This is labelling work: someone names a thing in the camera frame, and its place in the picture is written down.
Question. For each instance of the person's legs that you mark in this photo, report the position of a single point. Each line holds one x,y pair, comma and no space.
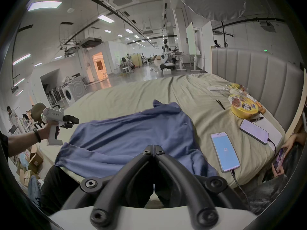
62,190

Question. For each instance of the bed with beige sheet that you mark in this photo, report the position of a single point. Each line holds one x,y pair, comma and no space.
144,94

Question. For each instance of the white washing machine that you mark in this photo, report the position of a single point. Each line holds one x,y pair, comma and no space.
72,93

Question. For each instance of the white phone with pale screen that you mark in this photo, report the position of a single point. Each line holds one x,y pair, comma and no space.
225,152

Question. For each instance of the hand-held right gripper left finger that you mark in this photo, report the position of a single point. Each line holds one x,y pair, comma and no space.
124,181

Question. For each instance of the white paper sheet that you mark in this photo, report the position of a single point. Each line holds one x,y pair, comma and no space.
275,134

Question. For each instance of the grey padded headboard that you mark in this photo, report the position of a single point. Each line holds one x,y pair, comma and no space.
259,75

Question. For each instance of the black pen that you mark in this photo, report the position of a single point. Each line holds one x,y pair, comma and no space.
257,119

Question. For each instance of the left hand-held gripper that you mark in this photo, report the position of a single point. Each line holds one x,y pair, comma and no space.
53,115

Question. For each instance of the white robot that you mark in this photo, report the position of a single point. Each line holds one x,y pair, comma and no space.
165,54

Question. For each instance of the yellow round snack bowl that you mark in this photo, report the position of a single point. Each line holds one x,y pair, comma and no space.
242,106

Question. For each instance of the person's left hand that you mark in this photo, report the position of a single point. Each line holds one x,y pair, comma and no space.
45,133

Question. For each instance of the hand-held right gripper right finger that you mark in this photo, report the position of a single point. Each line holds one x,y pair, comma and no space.
184,183

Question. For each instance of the olive office chair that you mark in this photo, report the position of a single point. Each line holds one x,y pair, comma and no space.
37,111

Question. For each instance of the pile of cartons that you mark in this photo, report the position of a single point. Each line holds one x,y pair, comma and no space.
36,160

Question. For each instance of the person's left forearm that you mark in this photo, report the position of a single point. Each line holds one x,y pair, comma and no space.
22,142

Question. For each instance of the softbox lamp on stand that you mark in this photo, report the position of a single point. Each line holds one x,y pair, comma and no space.
211,1

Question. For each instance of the yellow snack bag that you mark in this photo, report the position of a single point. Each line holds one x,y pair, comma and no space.
236,87

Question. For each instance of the blue shirt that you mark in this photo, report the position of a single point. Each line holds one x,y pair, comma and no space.
134,133

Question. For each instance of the black phone with lilac screen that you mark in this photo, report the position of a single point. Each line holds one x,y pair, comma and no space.
254,131

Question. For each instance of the black tweezers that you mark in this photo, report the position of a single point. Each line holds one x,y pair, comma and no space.
220,104

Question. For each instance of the whiteboard on stand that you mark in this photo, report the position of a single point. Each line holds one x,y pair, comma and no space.
191,39

